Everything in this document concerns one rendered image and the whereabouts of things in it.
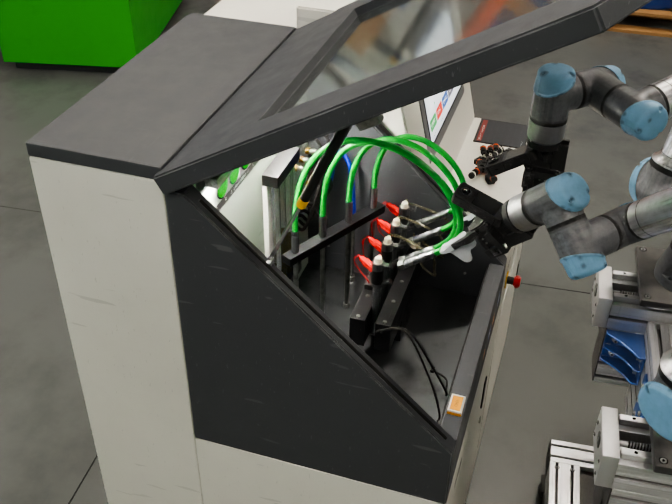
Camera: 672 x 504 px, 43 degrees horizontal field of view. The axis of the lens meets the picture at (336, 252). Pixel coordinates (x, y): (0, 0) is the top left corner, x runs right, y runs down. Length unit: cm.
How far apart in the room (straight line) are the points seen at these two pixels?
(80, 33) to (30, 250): 187
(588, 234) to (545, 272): 223
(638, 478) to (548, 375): 159
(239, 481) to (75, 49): 394
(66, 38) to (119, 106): 381
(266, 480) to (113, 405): 39
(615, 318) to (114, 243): 119
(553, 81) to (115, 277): 95
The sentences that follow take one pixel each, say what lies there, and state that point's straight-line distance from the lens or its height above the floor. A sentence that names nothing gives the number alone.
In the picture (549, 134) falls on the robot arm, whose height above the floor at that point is 146.
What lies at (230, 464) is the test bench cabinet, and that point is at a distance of 203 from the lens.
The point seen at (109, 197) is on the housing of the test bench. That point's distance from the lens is 166.
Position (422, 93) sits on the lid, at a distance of 129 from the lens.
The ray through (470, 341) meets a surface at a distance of 202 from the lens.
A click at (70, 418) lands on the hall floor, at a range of 324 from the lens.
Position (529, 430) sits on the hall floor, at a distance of 316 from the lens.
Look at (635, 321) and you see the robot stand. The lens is 219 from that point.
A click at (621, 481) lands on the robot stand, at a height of 93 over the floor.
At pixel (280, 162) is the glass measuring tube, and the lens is 197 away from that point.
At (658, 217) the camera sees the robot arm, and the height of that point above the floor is 143.
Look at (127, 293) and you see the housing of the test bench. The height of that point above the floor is 118.
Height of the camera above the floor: 228
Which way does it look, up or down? 36 degrees down
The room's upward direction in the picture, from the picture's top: 1 degrees clockwise
